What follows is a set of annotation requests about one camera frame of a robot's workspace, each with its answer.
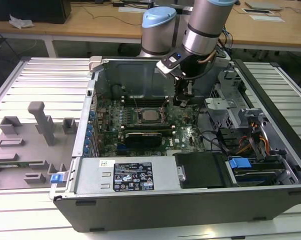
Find metal socket cover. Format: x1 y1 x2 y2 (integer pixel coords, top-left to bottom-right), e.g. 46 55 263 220
159 99 173 122

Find silver CPU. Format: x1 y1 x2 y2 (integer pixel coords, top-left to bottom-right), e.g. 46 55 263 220
142 109 160 122

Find black RAM slot bank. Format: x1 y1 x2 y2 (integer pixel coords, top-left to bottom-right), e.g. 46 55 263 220
122 124 173 137
122 94 167 108

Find CPU socket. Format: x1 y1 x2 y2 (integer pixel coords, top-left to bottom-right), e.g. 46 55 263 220
134 107 170 126

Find black drive bay cover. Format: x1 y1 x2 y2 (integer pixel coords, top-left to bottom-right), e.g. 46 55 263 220
174 152 232 190

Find silver metal drive cage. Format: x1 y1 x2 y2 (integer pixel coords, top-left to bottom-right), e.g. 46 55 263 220
204 69 266 131

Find green motherboard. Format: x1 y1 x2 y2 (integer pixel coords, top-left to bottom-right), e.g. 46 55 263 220
95 98 209 157

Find black graphics card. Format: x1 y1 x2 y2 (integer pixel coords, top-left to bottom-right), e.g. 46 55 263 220
124 131 164 149

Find grey laptop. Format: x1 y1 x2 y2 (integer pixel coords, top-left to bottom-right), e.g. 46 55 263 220
244 1 283 12

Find blue disk carrier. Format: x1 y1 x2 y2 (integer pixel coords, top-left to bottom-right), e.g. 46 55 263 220
228 156 253 176

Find wooden desk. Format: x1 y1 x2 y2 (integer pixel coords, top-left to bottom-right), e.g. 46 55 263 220
0 0 301 54

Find black hard disk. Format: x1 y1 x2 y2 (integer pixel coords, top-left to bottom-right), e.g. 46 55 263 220
233 163 287 187

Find silver power supply unit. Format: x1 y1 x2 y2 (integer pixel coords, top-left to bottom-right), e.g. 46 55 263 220
74 157 182 195

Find black open PC case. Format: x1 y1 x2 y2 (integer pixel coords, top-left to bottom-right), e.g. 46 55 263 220
49 55 301 233

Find black computer tower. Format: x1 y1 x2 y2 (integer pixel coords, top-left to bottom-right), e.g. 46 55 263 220
0 0 72 25

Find blue case latch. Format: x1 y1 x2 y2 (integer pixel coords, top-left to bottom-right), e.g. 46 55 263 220
50 172 69 186

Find white crumpled paper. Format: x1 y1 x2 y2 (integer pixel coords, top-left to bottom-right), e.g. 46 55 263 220
8 13 35 30

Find grey parts rack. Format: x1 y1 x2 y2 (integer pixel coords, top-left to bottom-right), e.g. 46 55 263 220
0 101 80 191

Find green RAM stick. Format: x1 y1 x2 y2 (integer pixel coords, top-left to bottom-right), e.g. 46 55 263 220
0 161 31 170

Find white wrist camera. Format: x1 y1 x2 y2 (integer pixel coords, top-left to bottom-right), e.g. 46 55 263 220
155 51 187 78

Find black internal cable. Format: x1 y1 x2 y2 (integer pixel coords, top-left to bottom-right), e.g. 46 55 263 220
197 129 232 154

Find grey case release handle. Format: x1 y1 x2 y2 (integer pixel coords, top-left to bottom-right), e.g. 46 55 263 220
88 55 109 74

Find orange and yellow wires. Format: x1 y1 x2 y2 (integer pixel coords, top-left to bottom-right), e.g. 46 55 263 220
236 121 270 155

